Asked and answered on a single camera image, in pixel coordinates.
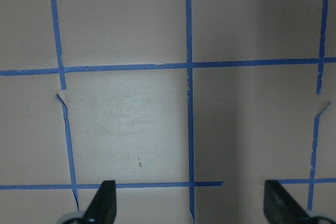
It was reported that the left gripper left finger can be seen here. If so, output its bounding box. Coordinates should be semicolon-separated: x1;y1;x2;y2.
59;180;117;224

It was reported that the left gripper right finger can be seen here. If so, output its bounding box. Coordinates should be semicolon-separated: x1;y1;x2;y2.
264;179;336;224

